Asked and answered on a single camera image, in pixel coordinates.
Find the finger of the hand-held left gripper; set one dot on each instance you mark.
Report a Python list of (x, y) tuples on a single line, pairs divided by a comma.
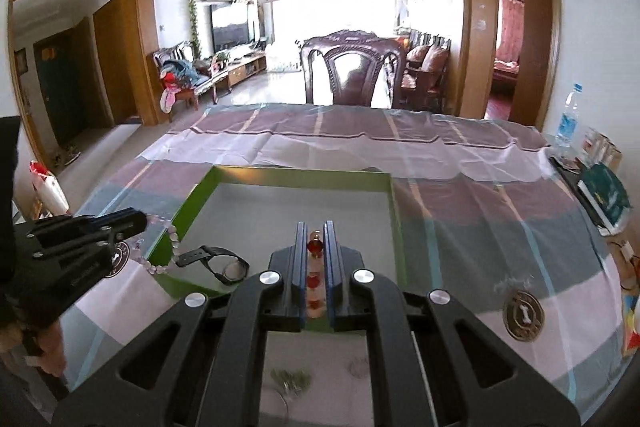
[(75, 252), (117, 221)]

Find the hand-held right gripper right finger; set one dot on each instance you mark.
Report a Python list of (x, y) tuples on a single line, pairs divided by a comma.
[(328, 257)]

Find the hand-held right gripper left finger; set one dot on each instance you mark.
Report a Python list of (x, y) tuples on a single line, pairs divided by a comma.
[(301, 257)]

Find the green cardboard box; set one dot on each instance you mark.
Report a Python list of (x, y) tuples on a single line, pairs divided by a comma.
[(300, 197)]

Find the black wrist watch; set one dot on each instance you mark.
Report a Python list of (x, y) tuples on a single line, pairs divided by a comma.
[(232, 272)]

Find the person's left hand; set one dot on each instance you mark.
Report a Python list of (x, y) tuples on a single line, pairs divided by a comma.
[(50, 349)]

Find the red and white bag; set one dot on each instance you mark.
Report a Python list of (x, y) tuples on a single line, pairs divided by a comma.
[(50, 192)]

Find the dark entrance door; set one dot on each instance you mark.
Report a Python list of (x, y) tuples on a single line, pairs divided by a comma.
[(50, 92)]

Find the pile of colourful clothes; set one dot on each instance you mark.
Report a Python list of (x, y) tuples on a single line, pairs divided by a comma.
[(177, 74)]

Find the wooden armchair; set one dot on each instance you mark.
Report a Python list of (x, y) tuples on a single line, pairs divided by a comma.
[(200, 79)]

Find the striped tablecloth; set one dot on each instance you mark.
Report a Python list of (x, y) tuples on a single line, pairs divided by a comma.
[(475, 157)]

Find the carved wooden dining chair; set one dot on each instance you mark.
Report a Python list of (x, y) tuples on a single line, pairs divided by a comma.
[(350, 77)]

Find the wooden television cabinet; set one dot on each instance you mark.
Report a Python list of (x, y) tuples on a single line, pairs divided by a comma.
[(245, 67)]

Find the wooden sofa with cushions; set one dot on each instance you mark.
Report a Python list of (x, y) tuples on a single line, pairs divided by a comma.
[(425, 62)]

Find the flat screen television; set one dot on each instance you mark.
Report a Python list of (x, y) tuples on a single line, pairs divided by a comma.
[(230, 27)]

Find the green ivy garland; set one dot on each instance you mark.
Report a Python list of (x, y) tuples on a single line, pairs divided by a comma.
[(191, 7)]

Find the clear water bottle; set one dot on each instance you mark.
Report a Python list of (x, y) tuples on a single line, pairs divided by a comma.
[(567, 122)]

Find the red bedroom curtain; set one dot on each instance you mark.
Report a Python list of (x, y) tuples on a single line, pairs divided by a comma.
[(511, 27)]

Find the small cardboard box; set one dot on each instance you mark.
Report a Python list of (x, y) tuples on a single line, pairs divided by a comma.
[(602, 147)]

